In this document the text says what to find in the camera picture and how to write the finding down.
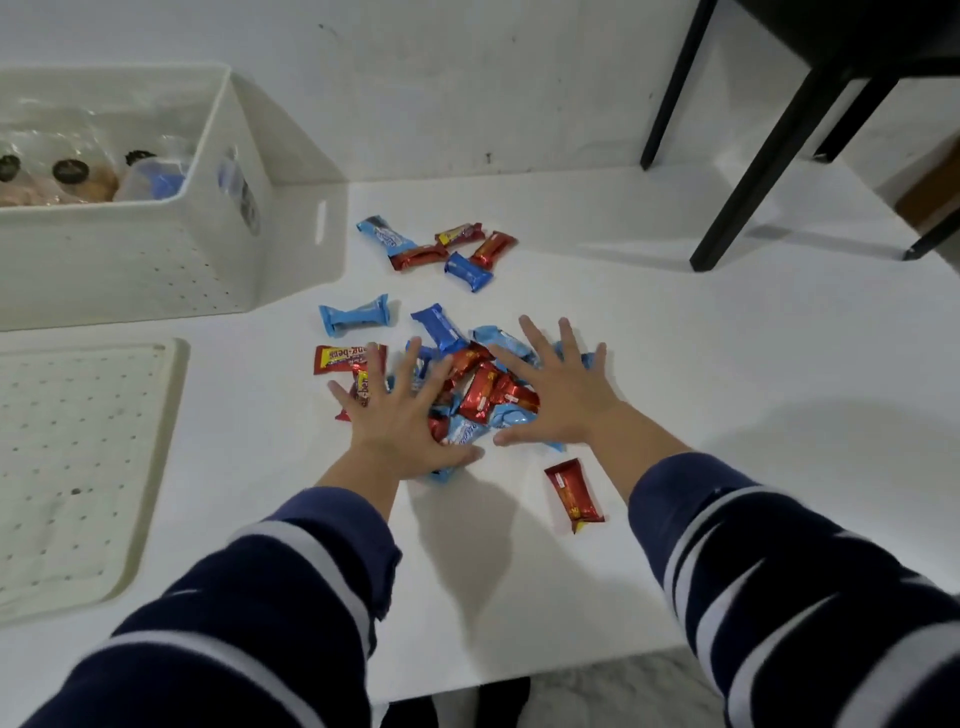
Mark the person's right hand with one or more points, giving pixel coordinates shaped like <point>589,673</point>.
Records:
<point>574,405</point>

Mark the person's left hand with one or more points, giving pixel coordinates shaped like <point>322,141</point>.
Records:
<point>394,435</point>

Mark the person's right middle finger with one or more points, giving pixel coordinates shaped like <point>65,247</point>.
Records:
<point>537,340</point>

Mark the person's left thumb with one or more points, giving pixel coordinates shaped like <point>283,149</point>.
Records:
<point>459,454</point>

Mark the person's right little finger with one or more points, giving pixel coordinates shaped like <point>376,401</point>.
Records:
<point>598,360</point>

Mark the person's left little finger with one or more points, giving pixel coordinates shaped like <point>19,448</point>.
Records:
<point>343,399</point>

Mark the person's right thumb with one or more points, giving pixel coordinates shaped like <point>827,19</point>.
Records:
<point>516,436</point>

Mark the person's left middle finger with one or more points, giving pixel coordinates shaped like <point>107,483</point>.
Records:
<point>410,367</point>

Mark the person's left forearm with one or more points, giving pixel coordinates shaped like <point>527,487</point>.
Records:
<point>285,600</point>

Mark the person's right forearm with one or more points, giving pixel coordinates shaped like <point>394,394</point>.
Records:
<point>787,600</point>

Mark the red yellow-label candy bar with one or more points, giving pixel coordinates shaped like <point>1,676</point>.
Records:
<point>459,235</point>
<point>345,358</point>

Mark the dark blue candy bar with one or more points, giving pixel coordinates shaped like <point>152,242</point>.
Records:
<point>468,271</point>
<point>439,328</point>

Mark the pile of mixed wrapped candies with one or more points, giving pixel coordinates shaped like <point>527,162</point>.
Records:
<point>480,390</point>

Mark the light blue candy bar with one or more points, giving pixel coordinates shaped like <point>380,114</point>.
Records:
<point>382,235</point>
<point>354,316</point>

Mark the shiny red candy bar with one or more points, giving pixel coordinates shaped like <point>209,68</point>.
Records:
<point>574,493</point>
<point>493,249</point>
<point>418,257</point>

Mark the person's right leg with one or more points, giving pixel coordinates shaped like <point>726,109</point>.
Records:
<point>502,703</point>

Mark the person's leg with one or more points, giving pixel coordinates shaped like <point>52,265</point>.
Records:
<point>409,714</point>
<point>502,703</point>

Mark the white perforated plastic basket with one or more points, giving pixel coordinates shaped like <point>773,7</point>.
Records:
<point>127,262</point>

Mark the person's left leg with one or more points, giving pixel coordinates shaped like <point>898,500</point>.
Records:
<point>409,714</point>

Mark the white perforated basket lid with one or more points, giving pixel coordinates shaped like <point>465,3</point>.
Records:
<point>75,465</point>

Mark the brown bottle with black cap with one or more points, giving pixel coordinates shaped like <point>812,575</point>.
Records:
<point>7,180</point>
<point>79,180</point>

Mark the brown wooden panel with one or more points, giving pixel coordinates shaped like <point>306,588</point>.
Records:
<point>930,191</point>

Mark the black table frame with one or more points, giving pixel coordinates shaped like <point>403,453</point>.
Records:
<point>772,150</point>

